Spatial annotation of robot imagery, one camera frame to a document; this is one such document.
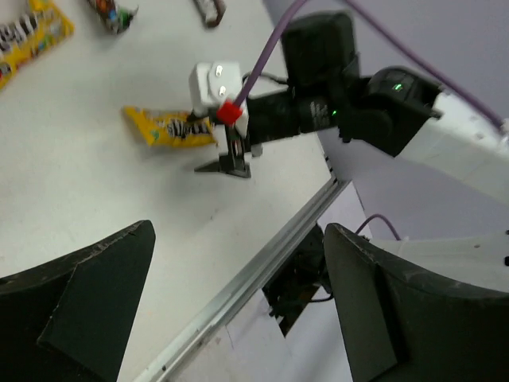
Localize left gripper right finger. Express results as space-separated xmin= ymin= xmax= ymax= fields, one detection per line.
xmin=324 ymin=224 xmax=508 ymax=381

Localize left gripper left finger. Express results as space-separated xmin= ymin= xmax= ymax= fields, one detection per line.
xmin=1 ymin=220 xmax=155 ymax=381

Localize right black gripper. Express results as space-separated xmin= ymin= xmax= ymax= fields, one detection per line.
xmin=194 ymin=11 xmax=361 ymax=178

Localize yellow M&M's pack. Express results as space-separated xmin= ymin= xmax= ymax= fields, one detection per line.
xmin=122 ymin=106 xmax=216 ymax=148
xmin=1 ymin=1 xmax=74 ymax=89

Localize brown chocolate bar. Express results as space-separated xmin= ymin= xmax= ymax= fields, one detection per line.
xmin=193 ymin=0 xmax=227 ymax=29

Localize small purple candy pack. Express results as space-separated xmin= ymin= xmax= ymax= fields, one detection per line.
xmin=87 ymin=0 xmax=138 ymax=35

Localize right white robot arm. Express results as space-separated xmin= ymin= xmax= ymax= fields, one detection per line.
xmin=189 ymin=9 xmax=508 ymax=203

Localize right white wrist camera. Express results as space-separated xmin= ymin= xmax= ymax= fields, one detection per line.
xmin=188 ymin=61 xmax=249 ymax=138

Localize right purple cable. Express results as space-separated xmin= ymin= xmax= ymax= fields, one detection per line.
xmin=232 ymin=0 xmax=509 ymax=244

